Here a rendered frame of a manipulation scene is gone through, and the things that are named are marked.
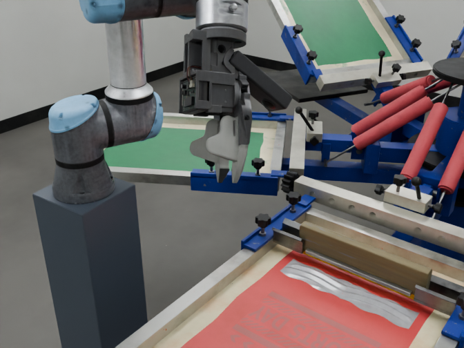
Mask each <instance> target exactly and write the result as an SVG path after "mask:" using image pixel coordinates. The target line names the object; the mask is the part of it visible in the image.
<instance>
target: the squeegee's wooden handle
mask: <svg viewBox="0 0 464 348"><path fill-rule="evenodd" d="M299 238H302V239H303V240H304V250H306V249H311V250H313V251H316V252H318V253H321V254H323V255H326V256H328V257H330V258H333V259H335V260H338V261H341V262H343V263H345V264H348V265H350V266H353V267H356V268H357V269H360V270H362V271H365V272H367V273H370V274H372V275H374V276H377V277H379V278H382V279H384V280H387V281H389V282H392V283H394V284H397V285H399V286H402V287H404V288H406V289H409V290H411V291H412V294H413V295H414V294H415V290H416V288H415V286H416V284H417V285H418V286H421V287H424V288H426V289H429V284H430V280H431V276H432V269H431V268H429V267H425V266H423V265H421V264H418V263H415V262H412V261H410V260H407V259H404V258H402V257H399V256H397V255H394V254H392V253H389V252H386V251H383V250H381V249H378V248H376V247H373V246H370V245H368V244H365V243H363V242H359V241H357V240H354V239H352V238H348V237H347V236H344V235H341V234H339V233H336V232H333V231H330V230H328V229H325V228H323V227H321V226H318V225H315V224H312V223H310V222H307V221H304V222H303V223H302V224H301V225H300V232H299Z"/></svg>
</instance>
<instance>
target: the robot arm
mask: <svg viewBox="0 0 464 348"><path fill-rule="evenodd" d="M79 4H80V7H81V10H82V12H83V14H84V17H85V18H86V20H87V21H89V22H90V23H105V28H106V43H107V51H108V65H109V73H110V85H109V86H108V87H107V88H106V89H105V99H103V100H99V101H98V99H97V98H96V97H95V96H93V95H75V96H72V97H67V98H65V99H62V100H60V101H58V102H57V103H55V104H54V105H53V106H52V107H51V108H50V110H49V113H48V117H49V130H50V132H51V137H52V145H53V149H54V154H55V162H56V168H55V176H54V180H53V182H52V191H53V195H54V197H55V198H56V199H57V200H59V201H60V202H64V203H68V204H87V203H91V202H96V201H99V200H102V199H104V198H105V197H107V196H109V195H110V194H111V193H112V192H113V191H114V189H115V180H114V177H113V174H112V173H111V171H110V169H109V167H108V165H107V163H106V160H105V158H104V148H109V147H113V146H119V145H122V144H129V143H133V142H143V141H144V140H146V139H150V138H153V137H156V136H157V134H159V132H160V131H161V128H162V124H163V108H162V102H161V99H160V96H159V95H158V94H157V93H156V92H153V87H152V86H151V85H149V84H148V83H147V82H146V63H145V50H144V27H143V19H152V18H160V17H172V16H176V17H179V18H180V19H194V18H196V20H195V29H192V31H190V33H189V34H185V35H184V74H183V77H180V86H179V114H184V115H193V116H196V117H208V116H214V119H210V120H209V121H208V122H207V123H206V128H205V134H204V135H203V136H202V137H201V138H198V139H196V140H194V141H192V142H191V144H190V152H191V154H192V155H194V156H196V157H200V158H202V159H205V160H208V161H211V162H215V172H216V176H217V182H218V183H222V182H223V180H224V178H225V177H226V175H227V174H228V172H229V160H230V161H232V168H231V174H232V183H237V182H238V180H239V178H240V176H241V174H242V172H243V169H244V164H245V161H246V158H247V152H248V146H249V143H250V136H251V125H252V108H251V99H250V96H252V97H254V98H255V99H256V100H257V101H259V102H260V103H261V104H262V105H263V106H264V107H266V108H267V109H268V110H270V111H276V110H284V109H287V107H288V106H289V104H290V102H291V100H292V96H291V95H290V94H289V93H288V92H287V91H286V90H285V89H283V88H282V87H281V86H280V85H278V84H277V83H276V82H275V81H274V80H272V78H270V77H269V76H268V75H267V74H266V73H265V72H263V71H262V70H261V69H260V68H258V67H257V66H256V65H255V64H254V63H253V62H252V61H251V60H250V59H248V58H247V57H246V56H245V55H243V54H242V53H241V52H240V51H239V50H237V51H235V52H234V49H236V48H241V47H244V46H245V45H246V44H247V35H246V33H247V31H248V4H249V0H79ZM182 89H183V91H182ZM182 95H183V106H182Z"/></svg>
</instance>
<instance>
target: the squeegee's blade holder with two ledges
mask: <svg viewBox="0 0 464 348"><path fill-rule="evenodd" d="M305 253H306V254H308V255H311V256H313V257H315V258H318V259H320V260H323V261H325V262H328V263H330V264H332V265H335V266H337V267H340V268H341V269H344V270H347V271H349V272H352V273H355V274H356V275H358V276H361V277H364V278H366V279H368V280H371V281H373V282H376V283H378V284H381V285H383V286H385V287H388V288H390V289H393V290H394V291H397V292H399V293H402V294H405V295H406V296H411V294H412V291H411V290H409V289H406V288H404V287H402V286H399V285H397V284H394V283H392V282H389V281H387V280H384V279H382V278H379V277H377V276H375V275H372V274H370V273H367V272H365V271H362V270H360V269H357V268H356V267H353V266H350V265H348V264H345V263H343V262H341V261H338V260H335V259H333V258H330V257H328V256H326V255H323V254H321V253H318V252H316V251H313V250H311V249H306V250H305Z"/></svg>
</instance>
